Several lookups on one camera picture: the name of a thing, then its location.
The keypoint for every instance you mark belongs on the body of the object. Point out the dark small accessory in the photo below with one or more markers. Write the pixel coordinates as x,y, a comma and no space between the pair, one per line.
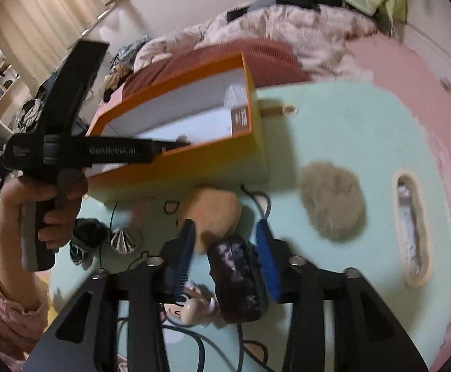
88,236

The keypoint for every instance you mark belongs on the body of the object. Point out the pink sleeved left forearm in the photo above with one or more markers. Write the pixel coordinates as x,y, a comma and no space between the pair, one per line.
20,330

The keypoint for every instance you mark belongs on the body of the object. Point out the cartoon face doll keychain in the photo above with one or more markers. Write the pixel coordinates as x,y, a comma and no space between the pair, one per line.
192,307

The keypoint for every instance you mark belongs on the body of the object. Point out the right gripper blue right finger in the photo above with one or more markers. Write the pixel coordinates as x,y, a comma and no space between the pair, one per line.
273,255

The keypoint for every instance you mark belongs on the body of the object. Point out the dark sequin pouch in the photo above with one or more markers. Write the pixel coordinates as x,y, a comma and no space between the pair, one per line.
238,284

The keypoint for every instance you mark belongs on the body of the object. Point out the orange cardboard box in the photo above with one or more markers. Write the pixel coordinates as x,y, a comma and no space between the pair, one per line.
225,147

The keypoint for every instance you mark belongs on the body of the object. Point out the pink floral duvet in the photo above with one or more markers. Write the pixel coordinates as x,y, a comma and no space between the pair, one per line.
317,38

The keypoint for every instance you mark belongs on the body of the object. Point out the tan round plush toy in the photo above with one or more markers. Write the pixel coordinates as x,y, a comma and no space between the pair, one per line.
215,213

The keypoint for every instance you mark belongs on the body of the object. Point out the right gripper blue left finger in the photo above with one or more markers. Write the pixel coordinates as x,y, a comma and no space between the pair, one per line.
177,255

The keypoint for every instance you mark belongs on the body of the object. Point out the grey fluffy pompom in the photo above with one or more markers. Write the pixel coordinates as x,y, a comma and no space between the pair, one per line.
333,200

